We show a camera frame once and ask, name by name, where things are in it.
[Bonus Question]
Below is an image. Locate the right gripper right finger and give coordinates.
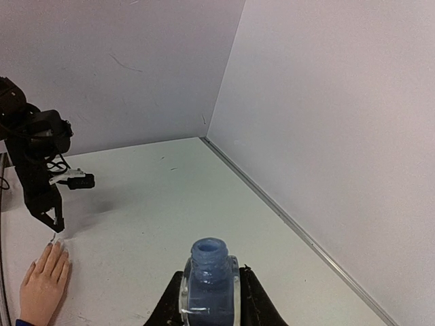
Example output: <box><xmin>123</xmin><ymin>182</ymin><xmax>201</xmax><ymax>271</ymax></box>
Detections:
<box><xmin>239</xmin><ymin>266</ymin><xmax>288</xmax><ymax>326</ymax></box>

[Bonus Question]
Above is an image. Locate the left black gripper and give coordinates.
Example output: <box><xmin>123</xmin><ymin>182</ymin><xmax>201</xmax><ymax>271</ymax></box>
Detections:
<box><xmin>24</xmin><ymin>185</ymin><xmax>65</xmax><ymax>233</ymax></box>

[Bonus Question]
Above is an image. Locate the mannequin hand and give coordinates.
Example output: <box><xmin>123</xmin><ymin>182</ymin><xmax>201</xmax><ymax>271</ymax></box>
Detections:
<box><xmin>18</xmin><ymin>241</ymin><xmax>71</xmax><ymax>325</ymax></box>

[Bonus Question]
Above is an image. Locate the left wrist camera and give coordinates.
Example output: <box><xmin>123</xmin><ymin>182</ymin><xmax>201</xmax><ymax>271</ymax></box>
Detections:
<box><xmin>49</xmin><ymin>168</ymin><xmax>95</xmax><ymax>190</ymax></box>

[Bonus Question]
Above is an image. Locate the blue nail polish bottle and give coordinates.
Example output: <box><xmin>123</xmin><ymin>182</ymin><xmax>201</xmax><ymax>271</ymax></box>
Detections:
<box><xmin>179</xmin><ymin>238</ymin><xmax>241</xmax><ymax>326</ymax></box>

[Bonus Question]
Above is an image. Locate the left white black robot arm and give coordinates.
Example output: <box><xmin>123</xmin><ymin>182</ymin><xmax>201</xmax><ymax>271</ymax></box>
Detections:
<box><xmin>1</xmin><ymin>77</ymin><xmax>73</xmax><ymax>233</ymax></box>

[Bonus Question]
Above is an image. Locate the blue white red sleeve forearm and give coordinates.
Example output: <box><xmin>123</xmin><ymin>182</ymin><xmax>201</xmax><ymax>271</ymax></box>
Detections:
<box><xmin>15</xmin><ymin>319</ymin><xmax>33</xmax><ymax>326</ymax></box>

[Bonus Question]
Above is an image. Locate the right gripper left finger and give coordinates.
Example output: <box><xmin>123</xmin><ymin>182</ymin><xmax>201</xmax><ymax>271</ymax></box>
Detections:
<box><xmin>144</xmin><ymin>271</ymin><xmax>184</xmax><ymax>326</ymax></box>

